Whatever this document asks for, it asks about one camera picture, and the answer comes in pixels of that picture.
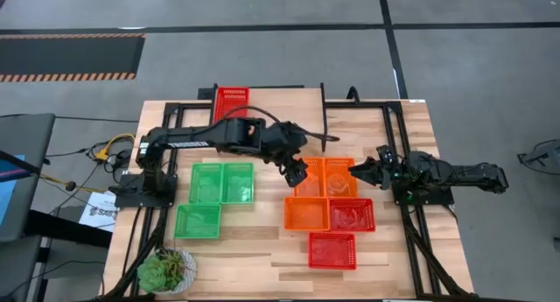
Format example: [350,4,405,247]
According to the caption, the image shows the blue screen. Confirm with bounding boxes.
[0,155,26,227]

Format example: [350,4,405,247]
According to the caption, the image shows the white printed paper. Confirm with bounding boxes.
[78,191,118,233]

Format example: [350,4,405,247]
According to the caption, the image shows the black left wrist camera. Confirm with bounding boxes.
[285,159,310,188]

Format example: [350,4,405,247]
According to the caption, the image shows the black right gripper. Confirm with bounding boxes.
[347,158,400,192]

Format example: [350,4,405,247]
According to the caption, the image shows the black metal table frame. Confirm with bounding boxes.
[102,100,478,301]

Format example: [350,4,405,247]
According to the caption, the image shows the black hazard-striped floor mat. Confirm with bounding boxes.
[0,32,147,83]

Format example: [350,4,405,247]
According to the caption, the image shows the orange plastic basket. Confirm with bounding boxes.
[293,157,327,199]
[283,196,331,232]
[323,157,359,199]

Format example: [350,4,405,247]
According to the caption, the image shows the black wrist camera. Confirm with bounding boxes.
[285,159,310,188]
[376,144,396,166]

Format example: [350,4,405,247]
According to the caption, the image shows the red plastic basket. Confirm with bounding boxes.
[327,198,377,234]
[213,86,251,122]
[307,231,358,271]

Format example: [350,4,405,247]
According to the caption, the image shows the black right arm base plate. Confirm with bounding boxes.
[391,179,455,207]

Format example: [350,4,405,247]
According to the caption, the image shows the black chair base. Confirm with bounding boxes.
[516,138,560,177]

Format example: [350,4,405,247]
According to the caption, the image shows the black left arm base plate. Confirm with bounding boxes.
[114,172,179,209]

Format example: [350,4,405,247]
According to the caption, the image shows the green succulent in white pot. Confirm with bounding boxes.
[136,248,199,295]

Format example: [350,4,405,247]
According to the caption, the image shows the grey side desk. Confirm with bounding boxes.
[0,113,57,244]

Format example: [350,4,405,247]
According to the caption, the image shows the yellow cable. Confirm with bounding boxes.
[39,133,137,194]

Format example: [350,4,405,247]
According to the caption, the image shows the black desk beam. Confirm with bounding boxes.
[24,209,113,249]

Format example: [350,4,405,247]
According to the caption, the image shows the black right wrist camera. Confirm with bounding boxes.
[376,144,396,166]

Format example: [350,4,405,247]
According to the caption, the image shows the wooden shelf with black legs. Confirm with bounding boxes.
[208,81,329,154]

